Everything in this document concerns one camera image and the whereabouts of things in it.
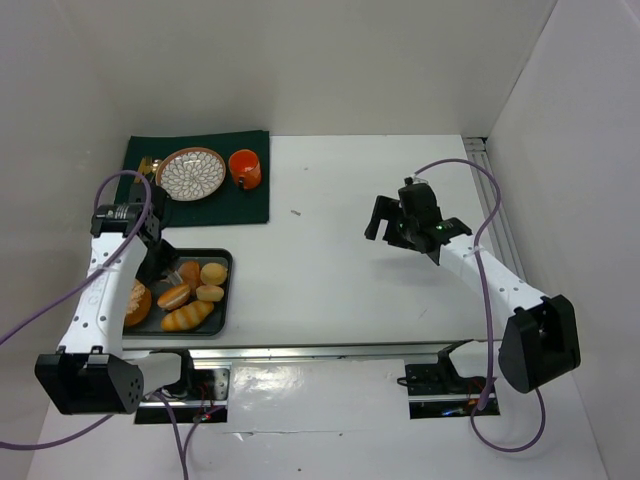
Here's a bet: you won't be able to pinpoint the round sugar-topped bun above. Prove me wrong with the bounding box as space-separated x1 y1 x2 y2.
124 279 152 327

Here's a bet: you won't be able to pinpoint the silver metal tongs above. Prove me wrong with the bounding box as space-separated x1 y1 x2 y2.
158 268 184 286

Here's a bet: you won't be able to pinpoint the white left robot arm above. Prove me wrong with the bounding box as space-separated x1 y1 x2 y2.
35 184 193 415

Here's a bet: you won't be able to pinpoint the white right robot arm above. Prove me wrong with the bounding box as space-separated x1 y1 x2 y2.
365 183 581 393

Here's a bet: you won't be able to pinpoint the striped long bread loaf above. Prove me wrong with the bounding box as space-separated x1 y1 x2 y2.
161 300 214 332

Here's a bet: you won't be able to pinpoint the brown croissant roll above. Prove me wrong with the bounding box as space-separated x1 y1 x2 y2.
178 260 201 288

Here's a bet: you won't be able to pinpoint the cream sandwich bun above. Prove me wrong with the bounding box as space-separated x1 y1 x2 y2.
157 283 191 311

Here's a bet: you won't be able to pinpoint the round yellow bun upper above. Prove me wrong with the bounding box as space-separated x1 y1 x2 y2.
200 262 228 286

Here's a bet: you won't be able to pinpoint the round yellow bun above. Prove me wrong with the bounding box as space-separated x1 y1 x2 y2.
196 284 225 303
200 262 228 286

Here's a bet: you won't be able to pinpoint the round yellow bun lower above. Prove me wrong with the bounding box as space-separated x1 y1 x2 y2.
196 284 225 303

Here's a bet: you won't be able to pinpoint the black baking tray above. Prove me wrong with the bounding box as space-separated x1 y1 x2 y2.
123 248 234 339

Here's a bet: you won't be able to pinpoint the floral patterned plate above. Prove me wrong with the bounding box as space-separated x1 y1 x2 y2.
155 147 227 202

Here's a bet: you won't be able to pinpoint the orange mug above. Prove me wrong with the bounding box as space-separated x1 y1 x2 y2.
228 149 262 191

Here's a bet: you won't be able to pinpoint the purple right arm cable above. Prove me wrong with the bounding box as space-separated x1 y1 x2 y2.
407 158 547 452

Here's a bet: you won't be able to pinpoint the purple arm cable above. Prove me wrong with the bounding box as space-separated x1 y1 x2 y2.
0 169 226 480
407 158 547 452

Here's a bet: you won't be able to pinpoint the gold fork green handle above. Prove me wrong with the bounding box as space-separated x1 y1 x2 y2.
138 156 153 176

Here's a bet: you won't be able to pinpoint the gold spoon green handle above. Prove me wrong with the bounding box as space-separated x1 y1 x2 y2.
147 159 162 183

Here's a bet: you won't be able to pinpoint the aluminium rail front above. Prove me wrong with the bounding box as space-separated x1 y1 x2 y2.
119 340 506 364

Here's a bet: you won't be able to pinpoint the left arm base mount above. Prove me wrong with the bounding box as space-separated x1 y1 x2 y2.
134 365 231 425

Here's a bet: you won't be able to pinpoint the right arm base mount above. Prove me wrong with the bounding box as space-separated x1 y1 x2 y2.
396 340 486 420

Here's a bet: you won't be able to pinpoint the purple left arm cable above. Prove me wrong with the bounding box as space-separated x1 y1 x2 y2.
0 169 226 480

